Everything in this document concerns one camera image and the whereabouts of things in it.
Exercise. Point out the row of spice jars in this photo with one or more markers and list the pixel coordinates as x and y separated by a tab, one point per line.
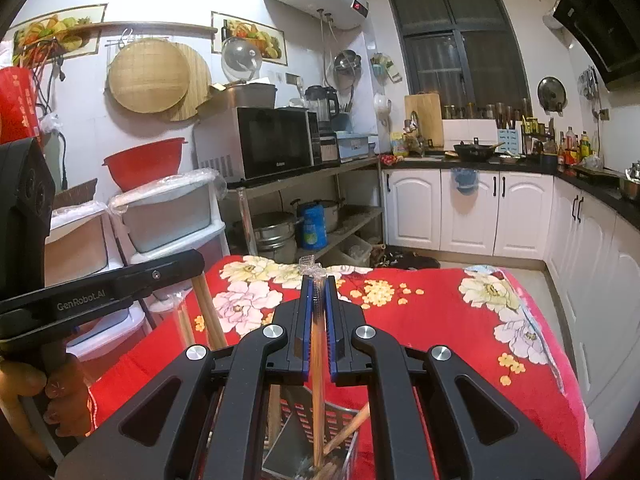
480	110

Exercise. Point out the steel kitchen faucet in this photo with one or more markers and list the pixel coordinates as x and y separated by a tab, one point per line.
415	130

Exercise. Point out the black blender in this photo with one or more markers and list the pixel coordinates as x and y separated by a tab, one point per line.
321	105

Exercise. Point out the hanging dark pot lid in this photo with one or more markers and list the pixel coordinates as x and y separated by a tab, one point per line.
551	93

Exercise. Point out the red floral blanket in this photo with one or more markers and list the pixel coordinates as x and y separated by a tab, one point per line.
440	310

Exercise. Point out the white kitchen cabinets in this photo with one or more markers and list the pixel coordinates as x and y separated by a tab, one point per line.
520	215

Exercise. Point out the light blue knife block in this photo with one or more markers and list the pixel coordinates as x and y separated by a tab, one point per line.
510	141

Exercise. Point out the light blue countertop appliance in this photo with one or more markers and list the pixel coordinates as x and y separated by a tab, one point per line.
356	145

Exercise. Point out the wooden cutting board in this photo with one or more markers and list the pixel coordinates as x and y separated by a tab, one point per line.
424	120

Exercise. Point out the dark floor mat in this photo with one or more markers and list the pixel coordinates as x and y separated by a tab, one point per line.
405	260

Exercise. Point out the hanging steel pot lid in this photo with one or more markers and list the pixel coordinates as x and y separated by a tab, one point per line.
347	67

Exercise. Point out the person's left hand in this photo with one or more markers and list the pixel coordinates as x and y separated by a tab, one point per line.
67	395

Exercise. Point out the steel shelf rack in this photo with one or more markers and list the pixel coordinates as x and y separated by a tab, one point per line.
350	170

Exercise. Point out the round bamboo mat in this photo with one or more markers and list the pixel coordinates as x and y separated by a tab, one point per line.
200	85

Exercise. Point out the hanging steel ladles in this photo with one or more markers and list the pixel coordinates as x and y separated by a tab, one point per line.
590	90

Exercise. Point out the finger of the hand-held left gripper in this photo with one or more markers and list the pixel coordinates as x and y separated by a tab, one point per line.
165	272

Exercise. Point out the fruit wall poster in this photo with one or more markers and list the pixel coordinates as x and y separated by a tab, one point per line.
55	30
250	37

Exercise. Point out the red hanging bag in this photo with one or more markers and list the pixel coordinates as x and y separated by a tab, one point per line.
17	105

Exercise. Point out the bamboo chopsticks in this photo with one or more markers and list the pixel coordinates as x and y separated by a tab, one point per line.
316	410
327	472
210	310

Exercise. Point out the silver microwave oven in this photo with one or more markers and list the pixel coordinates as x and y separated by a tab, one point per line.
260	142

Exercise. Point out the steel steamer pot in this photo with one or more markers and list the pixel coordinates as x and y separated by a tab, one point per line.
272	237

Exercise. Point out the glass pot lid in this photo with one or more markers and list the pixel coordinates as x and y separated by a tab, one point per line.
241	59

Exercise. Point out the blue packaged bag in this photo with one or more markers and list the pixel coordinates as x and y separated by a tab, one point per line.
314	227

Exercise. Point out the grey box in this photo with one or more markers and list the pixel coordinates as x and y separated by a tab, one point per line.
252	95

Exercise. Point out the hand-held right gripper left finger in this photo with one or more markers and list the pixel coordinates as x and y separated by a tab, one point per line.
300	320

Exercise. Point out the black wok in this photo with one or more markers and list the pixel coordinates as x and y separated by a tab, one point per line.
472	151

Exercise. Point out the olive perforated utensil holder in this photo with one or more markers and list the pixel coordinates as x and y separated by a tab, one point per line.
285	460

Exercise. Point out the orange-tinted chopsticks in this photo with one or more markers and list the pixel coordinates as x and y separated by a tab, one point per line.
350	427
275	415

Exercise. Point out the red plastic basin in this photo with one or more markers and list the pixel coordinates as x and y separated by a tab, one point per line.
145	160

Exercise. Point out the round bamboo tray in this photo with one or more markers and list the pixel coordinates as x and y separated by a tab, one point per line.
147	75

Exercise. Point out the black range hood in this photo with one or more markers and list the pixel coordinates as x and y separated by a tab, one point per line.
595	15

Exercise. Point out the group of condiment bottles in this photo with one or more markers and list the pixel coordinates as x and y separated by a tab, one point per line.
580	150

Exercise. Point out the steel cooking pot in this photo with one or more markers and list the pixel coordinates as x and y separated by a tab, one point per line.
332	212

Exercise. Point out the wooden wall shelf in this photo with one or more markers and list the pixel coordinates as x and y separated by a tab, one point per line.
160	25

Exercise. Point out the dark framed window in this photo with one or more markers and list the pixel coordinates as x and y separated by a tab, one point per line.
460	40

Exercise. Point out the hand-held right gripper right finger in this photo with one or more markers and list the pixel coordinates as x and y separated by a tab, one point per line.
332	320

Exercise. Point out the blue hanging bin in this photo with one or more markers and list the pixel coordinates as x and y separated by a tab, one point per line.
463	181

